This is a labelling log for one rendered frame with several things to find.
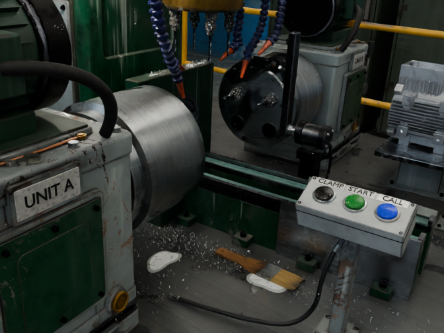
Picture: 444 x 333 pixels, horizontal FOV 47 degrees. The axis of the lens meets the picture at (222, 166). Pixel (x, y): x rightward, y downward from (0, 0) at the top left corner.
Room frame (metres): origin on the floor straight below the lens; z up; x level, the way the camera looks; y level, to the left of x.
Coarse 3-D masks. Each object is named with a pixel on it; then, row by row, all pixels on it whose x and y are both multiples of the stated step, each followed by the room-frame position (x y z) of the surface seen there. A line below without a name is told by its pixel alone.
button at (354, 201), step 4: (348, 196) 0.71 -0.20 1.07; (352, 196) 0.71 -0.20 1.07; (356, 196) 0.71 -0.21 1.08; (360, 196) 0.71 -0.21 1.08; (348, 200) 0.70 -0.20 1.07; (352, 200) 0.70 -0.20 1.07; (356, 200) 0.70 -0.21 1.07; (360, 200) 0.70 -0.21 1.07; (364, 200) 0.70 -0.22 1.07; (348, 204) 0.69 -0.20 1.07; (352, 204) 0.69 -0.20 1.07; (356, 204) 0.69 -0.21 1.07; (360, 204) 0.69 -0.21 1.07; (364, 204) 0.69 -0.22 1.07; (352, 208) 0.69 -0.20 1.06; (356, 208) 0.69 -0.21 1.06; (360, 208) 0.69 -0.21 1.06
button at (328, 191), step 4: (316, 188) 0.74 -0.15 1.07; (320, 188) 0.73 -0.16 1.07; (324, 188) 0.73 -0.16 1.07; (328, 188) 0.73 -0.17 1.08; (316, 192) 0.73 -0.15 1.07; (320, 192) 0.73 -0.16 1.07; (324, 192) 0.72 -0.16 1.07; (328, 192) 0.72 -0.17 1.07; (332, 192) 0.72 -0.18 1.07; (316, 196) 0.72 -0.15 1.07; (320, 196) 0.72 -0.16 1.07; (324, 196) 0.72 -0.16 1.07; (328, 196) 0.72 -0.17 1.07; (332, 196) 0.72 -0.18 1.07; (324, 200) 0.71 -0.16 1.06
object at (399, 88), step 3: (396, 84) 1.43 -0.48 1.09; (399, 84) 1.43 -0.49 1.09; (396, 87) 1.42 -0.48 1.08; (399, 87) 1.42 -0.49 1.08; (402, 87) 1.42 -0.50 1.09; (396, 90) 1.42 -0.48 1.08; (399, 90) 1.41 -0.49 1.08; (402, 90) 1.42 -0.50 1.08; (396, 93) 1.42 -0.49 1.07; (399, 93) 1.42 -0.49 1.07; (390, 126) 1.42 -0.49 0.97; (387, 129) 1.42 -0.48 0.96; (390, 129) 1.42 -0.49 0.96; (393, 129) 1.41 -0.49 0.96; (387, 132) 1.42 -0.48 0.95; (390, 132) 1.41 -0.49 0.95; (393, 132) 1.41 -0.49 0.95; (390, 135) 1.43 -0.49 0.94; (393, 135) 1.42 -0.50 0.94
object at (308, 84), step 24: (240, 72) 1.36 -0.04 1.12; (264, 72) 1.33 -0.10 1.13; (312, 72) 1.40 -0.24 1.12; (240, 96) 1.34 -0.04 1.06; (264, 96) 1.29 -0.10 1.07; (312, 96) 1.35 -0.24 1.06; (240, 120) 1.35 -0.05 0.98; (264, 120) 1.32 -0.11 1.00; (312, 120) 1.41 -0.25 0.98; (264, 144) 1.32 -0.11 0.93
